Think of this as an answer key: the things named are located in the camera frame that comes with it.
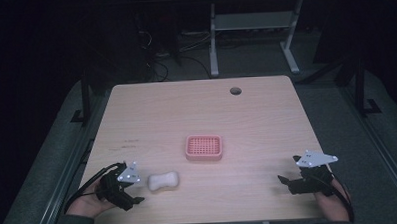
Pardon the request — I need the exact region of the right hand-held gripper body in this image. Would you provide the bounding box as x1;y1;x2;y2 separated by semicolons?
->
286;148;341;199

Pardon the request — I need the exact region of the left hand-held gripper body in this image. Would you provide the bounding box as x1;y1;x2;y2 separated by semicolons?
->
94;160;143;213

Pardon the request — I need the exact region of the white soap bar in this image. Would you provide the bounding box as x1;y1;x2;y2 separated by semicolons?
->
147;171;181;193

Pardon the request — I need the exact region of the pink soap dish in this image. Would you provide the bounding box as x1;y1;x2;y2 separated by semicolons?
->
183;133;224;162

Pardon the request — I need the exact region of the person's left hand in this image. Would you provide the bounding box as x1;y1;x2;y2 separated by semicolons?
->
65;180;116;220

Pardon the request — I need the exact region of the person's right hand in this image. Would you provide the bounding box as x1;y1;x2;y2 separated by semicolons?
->
313;179;351;223

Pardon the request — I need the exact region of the black metal stand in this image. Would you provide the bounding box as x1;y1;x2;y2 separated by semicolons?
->
351;57;383;119
68;71;95;127

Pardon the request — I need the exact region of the white metal stand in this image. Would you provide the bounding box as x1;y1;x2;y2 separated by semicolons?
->
207;0;307;78

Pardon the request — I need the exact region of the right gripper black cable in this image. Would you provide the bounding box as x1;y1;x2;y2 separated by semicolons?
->
317;169;355;224

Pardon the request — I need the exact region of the bundle of floor cables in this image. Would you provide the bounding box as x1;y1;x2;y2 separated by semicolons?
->
134;7;216;83

